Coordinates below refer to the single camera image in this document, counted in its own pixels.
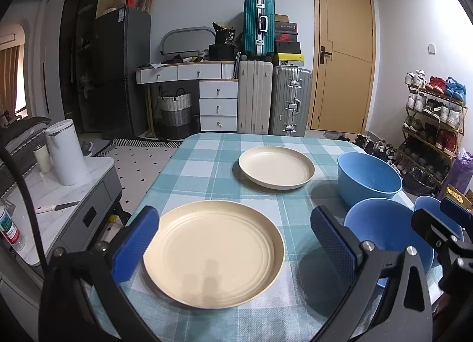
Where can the black shoebox white print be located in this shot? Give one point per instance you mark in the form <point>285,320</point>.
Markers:
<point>285,28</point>

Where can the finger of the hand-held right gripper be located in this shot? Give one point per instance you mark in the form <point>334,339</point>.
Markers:
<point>456,207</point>
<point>432,227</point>

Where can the wooden shoe rack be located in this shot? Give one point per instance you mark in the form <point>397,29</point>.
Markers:
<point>464,116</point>

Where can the white electric kettle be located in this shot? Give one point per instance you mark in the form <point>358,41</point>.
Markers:
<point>66,153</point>

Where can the oval grey-framed mirror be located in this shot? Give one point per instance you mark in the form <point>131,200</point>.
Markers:
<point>188,41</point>

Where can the white dotted rug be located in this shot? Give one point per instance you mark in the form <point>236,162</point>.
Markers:
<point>140,161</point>

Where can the blue bowl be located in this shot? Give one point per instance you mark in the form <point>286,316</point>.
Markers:
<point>388,231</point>
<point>369,179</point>
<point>425,202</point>

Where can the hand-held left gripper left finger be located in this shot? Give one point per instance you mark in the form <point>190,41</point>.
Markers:
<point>135,246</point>

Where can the white dresser with drawers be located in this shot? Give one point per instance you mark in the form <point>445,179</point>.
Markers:
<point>218,105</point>

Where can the grey white woven basket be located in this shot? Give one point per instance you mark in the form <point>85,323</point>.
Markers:
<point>176,116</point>

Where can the marble top side table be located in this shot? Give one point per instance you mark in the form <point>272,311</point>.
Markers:
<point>74,223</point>

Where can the black storage box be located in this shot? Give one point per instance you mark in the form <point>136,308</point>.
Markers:
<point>221,53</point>

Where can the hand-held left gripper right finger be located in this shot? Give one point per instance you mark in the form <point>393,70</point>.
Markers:
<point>332,242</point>

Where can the dark wardrobe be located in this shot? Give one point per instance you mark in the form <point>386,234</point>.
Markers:
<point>75,50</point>

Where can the grey slipper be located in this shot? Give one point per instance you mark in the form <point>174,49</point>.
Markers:
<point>87,148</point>

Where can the brown cardboard box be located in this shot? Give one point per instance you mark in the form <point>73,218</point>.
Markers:
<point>282,18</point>

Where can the yellow printed box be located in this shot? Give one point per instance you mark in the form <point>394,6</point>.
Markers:
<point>460,194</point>

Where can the white light switch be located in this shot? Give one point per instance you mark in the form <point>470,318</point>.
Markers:
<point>432,49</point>

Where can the black shoebox red logo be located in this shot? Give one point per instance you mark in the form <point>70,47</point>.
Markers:
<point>285,38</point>

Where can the grey door mat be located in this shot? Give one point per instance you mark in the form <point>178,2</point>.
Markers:
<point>330,135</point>

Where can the teal checked tablecloth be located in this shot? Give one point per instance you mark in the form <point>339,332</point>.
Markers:
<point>207,175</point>

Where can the bottle with red green label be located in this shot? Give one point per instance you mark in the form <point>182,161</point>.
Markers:
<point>9,229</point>

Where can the plain black shoebox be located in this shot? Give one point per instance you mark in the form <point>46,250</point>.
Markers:
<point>287,48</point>

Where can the yellow black shoebox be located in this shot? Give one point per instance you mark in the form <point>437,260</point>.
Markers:
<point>290,59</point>

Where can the dark grey fridge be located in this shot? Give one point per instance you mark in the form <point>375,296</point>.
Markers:
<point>118,68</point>

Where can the silver hard suitcase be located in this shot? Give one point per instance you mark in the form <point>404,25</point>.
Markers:
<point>290,83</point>

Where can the purple bag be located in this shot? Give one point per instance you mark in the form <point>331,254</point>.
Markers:
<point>465,168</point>

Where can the black trash bag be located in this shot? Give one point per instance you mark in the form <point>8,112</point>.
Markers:
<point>419,181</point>

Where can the beige hard suitcase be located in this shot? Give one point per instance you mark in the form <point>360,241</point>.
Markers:
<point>255,98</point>

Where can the cream round plate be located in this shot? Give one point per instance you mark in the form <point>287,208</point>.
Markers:
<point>276,167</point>
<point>214,253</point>

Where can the teal hard suitcase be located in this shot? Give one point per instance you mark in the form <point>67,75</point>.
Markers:
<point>252,39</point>

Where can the pile of dark shoes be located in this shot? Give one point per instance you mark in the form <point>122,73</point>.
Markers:
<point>380,148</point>

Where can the brown curtain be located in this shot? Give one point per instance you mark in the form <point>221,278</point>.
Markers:
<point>8,79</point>

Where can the small white cup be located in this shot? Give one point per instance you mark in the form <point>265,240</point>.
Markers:
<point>42,159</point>

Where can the wooden door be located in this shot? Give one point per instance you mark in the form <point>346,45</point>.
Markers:
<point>343,50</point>

